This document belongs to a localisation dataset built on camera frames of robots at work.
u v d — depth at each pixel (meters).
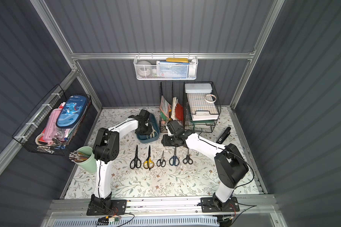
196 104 0.94
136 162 0.89
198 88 1.02
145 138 1.00
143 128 0.87
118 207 0.74
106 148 0.58
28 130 0.61
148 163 0.89
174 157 0.91
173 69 0.86
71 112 0.69
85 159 0.76
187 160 0.91
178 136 0.67
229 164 0.47
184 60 0.88
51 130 0.68
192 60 0.88
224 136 0.99
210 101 0.96
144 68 0.84
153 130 1.02
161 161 0.90
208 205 0.74
